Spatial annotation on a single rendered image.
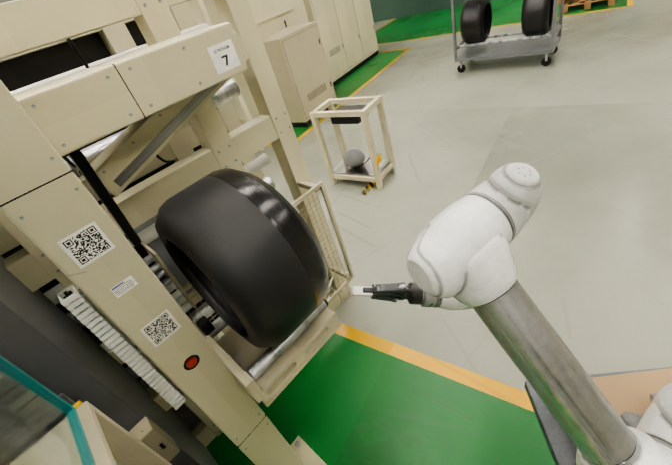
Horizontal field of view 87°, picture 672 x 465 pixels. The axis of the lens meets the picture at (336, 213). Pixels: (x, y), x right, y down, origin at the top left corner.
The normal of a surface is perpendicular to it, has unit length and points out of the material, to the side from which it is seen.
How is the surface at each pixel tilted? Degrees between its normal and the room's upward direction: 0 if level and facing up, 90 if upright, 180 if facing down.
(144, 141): 90
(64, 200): 90
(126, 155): 90
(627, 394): 4
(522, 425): 0
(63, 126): 90
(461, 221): 17
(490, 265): 56
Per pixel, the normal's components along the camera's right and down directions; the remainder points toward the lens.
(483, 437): -0.25, -0.79
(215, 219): 0.11, -0.58
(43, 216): 0.71, 0.24
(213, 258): -0.22, 0.08
